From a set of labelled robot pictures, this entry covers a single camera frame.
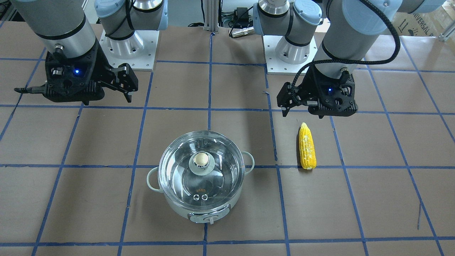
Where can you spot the cardboard box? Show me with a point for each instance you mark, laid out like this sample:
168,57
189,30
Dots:
425,24

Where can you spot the pale green electric pot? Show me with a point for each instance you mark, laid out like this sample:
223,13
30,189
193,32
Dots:
201,199

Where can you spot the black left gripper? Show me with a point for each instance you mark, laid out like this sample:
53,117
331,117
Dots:
306,85

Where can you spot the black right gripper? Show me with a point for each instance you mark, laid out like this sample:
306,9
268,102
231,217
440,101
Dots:
103,67

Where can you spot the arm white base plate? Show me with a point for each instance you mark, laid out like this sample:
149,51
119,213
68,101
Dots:
138,51
283,58

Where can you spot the black power adapter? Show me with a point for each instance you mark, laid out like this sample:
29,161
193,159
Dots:
241,14

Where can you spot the silver cable connector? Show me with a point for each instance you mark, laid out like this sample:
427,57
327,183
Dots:
242,32

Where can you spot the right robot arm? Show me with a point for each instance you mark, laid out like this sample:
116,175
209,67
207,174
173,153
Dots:
64,22

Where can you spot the glass pot lid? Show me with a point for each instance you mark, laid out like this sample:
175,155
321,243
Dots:
201,170

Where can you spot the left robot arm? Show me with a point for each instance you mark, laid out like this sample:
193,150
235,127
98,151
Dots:
354,26

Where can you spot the aluminium frame post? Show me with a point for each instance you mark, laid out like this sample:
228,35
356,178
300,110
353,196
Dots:
211,10

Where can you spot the yellow corn cob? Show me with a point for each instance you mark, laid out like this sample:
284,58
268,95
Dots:
306,148

